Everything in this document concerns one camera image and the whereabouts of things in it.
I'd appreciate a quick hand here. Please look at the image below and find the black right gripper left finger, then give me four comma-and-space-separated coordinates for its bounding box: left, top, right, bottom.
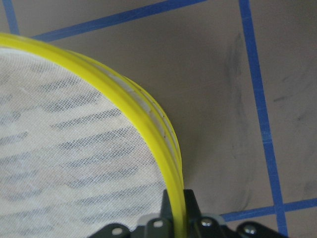
145, 190, 173, 238

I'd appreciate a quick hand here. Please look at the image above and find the yellow steamer layer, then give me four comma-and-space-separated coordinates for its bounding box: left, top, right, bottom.
0, 33, 187, 238

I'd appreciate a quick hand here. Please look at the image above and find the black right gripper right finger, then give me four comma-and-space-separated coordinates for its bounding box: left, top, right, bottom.
184, 189, 227, 238

